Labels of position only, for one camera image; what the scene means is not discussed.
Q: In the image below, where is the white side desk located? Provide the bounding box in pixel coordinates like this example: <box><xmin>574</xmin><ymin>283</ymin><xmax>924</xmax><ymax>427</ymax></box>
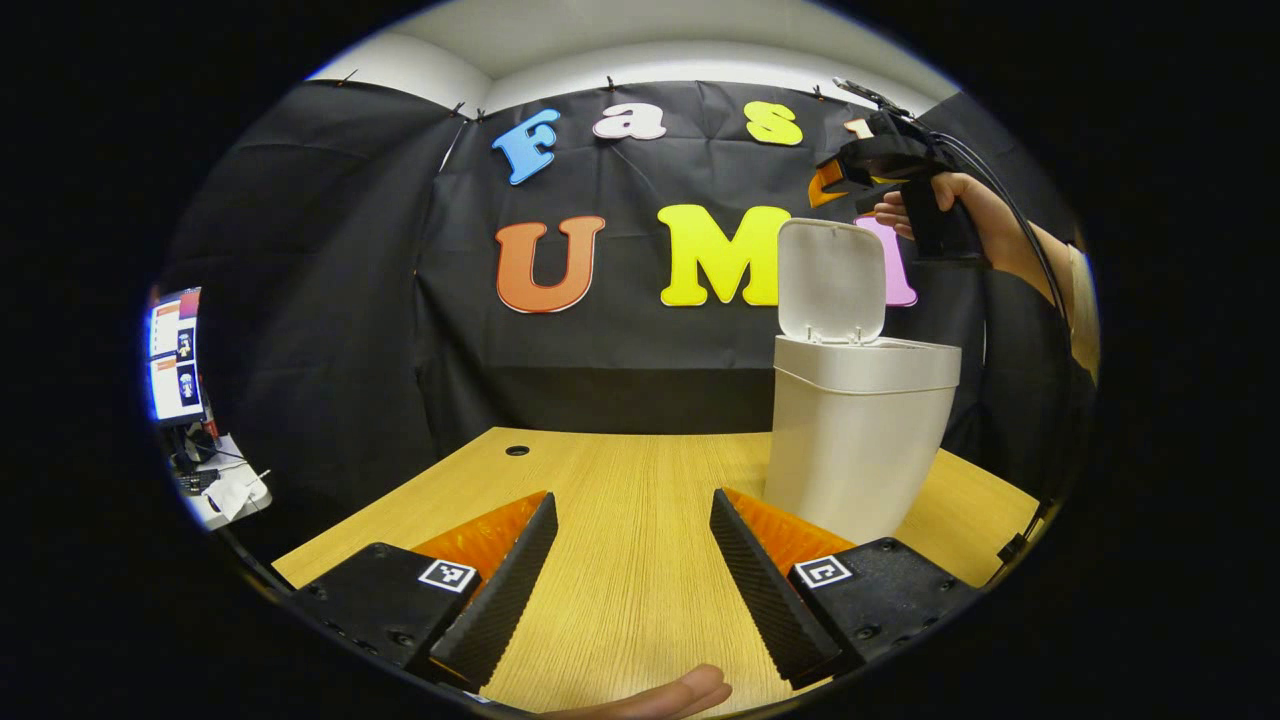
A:
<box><xmin>165</xmin><ymin>430</ymin><xmax>273</xmax><ymax>531</ymax></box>

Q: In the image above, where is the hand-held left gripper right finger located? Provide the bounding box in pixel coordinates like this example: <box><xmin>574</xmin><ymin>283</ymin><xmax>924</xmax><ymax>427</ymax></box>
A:
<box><xmin>709</xmin><ymin>487</ymin><xmax>981</xmax><ymax>691</ymax></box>

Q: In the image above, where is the white desktop garbage bin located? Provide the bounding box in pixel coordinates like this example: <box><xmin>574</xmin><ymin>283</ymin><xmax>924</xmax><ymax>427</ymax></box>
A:
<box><xmin>763</xmin><ymin>218</ymin><xmax>963</xmax><ymax>546</ymax></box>

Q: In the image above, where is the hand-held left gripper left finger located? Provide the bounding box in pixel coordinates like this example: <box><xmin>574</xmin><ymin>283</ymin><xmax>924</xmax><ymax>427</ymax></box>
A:
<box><xmin>290</xmin><ymin>490</ymin><xmax>559</xmax><ymax>693</ymax></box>

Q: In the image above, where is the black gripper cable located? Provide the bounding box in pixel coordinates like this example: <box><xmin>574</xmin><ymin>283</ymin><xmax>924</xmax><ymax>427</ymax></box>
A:
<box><xmin>925</xmin><ymin>130</ymin><xmax>1081</xmax><ymax>331</ymax></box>

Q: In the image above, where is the black backdrop cloth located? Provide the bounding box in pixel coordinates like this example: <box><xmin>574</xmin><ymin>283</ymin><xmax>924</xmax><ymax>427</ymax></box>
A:
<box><xmin>150</xmin><ymin>80</ymin><xmax>1096</xmax><ymax>561</ymax></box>

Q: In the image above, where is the wooden desktop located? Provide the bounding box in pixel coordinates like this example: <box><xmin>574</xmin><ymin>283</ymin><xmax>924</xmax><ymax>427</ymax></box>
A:
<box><xmin>272</xmin><ymin>427</ymin><xmax>1043</xmax><ymax>716</ymax></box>

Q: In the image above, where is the computer monitor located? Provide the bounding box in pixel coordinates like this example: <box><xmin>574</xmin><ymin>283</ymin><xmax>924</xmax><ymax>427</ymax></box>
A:
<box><xmin>148</xmin><ymin>288</ymin><xmax>206</xmax><ymax>426</ymax></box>

